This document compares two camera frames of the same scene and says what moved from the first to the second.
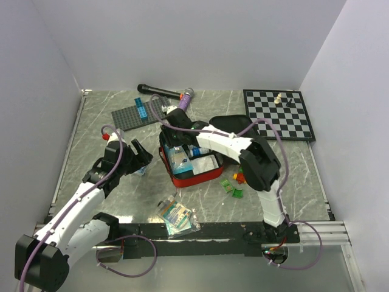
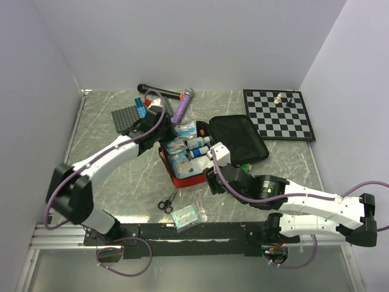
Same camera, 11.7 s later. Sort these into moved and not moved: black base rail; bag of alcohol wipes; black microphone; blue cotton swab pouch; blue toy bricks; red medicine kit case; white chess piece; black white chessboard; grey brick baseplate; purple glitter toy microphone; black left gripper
Moved: bag of alcohol wipes; black left gripper; blue cotton swab pouch
Not moved: grey brick baseplate; white chess piece; black microphone; purple glitter toy microphone; blue toy bricks; black base rail; red medicine kit case; black white chessboard
